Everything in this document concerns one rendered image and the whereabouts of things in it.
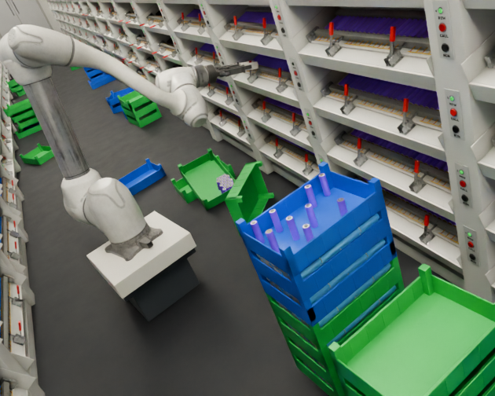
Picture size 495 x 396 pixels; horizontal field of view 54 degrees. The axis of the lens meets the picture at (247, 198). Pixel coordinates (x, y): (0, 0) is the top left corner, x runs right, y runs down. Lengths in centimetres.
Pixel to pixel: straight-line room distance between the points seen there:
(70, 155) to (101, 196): 24
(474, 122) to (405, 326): 47
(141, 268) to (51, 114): 65
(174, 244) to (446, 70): 110
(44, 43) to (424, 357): 141
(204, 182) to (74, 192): 83
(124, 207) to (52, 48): 58
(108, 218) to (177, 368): 57
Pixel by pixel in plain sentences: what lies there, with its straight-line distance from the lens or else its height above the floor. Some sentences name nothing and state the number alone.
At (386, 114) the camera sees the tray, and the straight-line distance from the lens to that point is 149.
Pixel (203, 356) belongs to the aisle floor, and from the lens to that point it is 173.
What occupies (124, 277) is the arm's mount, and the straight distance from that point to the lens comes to 177.
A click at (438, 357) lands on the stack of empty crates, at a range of 110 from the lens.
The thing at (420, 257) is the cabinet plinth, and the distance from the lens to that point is 175.
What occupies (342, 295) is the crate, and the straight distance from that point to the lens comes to 123.
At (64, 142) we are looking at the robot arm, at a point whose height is 68.
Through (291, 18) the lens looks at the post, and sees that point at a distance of 166.
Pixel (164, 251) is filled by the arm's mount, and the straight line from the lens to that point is 180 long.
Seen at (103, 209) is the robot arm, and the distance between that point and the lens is 181.
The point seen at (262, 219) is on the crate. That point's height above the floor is 52.
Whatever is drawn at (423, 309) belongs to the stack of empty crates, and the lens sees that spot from 118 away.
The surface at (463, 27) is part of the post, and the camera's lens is 110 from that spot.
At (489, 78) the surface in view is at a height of 74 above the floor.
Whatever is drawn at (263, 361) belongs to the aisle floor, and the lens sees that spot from 162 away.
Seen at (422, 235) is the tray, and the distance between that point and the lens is 161.
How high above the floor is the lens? 118
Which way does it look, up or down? 29 degrees down
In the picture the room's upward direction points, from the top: 22 degrees counter-clockwise
